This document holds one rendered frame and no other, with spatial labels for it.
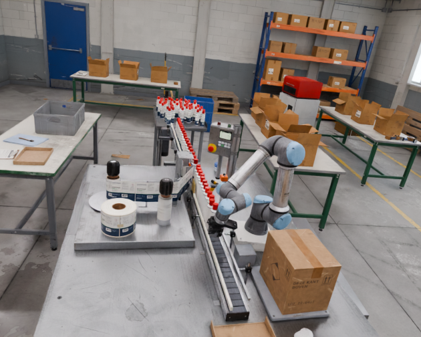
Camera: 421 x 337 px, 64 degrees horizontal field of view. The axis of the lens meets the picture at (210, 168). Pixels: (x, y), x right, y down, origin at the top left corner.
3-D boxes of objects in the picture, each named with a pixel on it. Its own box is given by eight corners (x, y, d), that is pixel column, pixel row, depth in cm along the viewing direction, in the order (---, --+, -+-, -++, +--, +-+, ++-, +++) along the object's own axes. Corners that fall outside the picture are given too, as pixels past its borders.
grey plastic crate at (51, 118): (50, 118, 403) (49, 99, 394) (85, 120, 410) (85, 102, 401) (34, 134, 349) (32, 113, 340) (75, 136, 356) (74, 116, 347)
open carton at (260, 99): (244, 114, 549) (247, 91, 535) (270, 116, 557) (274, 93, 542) (249, 121, 513) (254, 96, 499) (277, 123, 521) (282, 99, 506)
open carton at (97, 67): (85, 75, 689) (84, 57, 675) (91, 73, 733) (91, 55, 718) (105, 78, 692) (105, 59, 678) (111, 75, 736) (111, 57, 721)
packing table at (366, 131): (309, 141, 730) (318, 105, 700) (344, 144, 741) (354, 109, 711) (360, 186, 530) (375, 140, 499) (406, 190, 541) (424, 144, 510)
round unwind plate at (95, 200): (91, 190, 238) (91, 189, 237) (135, 191, 245) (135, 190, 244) (85, 214, 210) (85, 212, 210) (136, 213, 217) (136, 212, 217)
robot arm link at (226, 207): (239, 206, 169) (225, 213, 165) (233, 217, 178) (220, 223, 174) (230, 194, 172) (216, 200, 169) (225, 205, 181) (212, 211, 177)
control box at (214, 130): (212, 148, 229) (216, 121, 221) (236, 154, 223) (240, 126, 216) (206, 152, 220) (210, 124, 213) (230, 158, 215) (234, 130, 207)
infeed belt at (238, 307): (182, 170, 300) (182, 166, 298) (192, 170, 302) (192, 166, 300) (228, 319, 153) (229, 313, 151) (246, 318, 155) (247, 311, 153)
